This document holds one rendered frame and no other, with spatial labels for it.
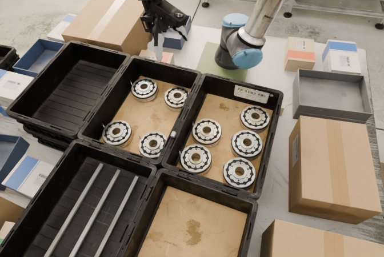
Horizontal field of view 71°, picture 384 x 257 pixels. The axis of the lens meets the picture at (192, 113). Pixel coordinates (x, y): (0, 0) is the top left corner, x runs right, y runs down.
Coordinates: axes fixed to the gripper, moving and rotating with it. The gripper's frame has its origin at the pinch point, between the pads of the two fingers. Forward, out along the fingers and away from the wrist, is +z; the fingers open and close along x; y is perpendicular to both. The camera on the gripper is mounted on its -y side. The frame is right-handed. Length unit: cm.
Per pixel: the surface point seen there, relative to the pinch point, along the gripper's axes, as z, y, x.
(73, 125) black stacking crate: 15.1, 29.7, 34.1
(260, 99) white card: 24.1, -22.4, -12.5
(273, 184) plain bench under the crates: 49, -33, 4
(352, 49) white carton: 33, -39, -69
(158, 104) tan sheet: 19.4, 9.9, 8.3
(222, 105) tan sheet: 25.2, -9.8, -5.4
